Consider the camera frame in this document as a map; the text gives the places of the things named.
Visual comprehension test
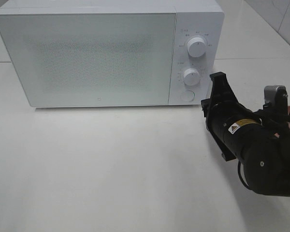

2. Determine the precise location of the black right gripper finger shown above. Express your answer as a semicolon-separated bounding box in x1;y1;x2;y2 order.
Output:
210;72;224;102
221;72;239;105

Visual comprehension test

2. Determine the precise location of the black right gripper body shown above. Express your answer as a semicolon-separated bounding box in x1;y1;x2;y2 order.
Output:
202;99;253;161

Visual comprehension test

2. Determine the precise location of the round white door button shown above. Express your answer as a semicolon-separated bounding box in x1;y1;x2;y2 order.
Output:
180;90;195;102

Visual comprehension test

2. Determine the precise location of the white microwave door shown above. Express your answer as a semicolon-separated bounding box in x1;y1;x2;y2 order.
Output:
0;14;175;107

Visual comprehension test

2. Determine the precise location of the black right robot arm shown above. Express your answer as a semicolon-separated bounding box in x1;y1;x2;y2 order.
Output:
201;72;290;197

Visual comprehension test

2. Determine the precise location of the lower white microwave knob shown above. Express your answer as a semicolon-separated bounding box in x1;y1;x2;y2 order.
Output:
183;68;201;86

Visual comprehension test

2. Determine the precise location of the white microwave knob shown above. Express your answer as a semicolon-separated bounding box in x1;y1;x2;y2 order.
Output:
187;36;207;58
183;68;201;86

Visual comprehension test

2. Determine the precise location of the upper white microwave knob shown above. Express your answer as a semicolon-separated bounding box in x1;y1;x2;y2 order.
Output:
187;36;207;58

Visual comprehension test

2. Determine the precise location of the white microwave oven body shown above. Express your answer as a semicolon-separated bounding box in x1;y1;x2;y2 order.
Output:
0;0;224;108

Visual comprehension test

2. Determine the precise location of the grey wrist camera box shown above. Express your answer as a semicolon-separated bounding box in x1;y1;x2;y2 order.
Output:
264;85;287;105

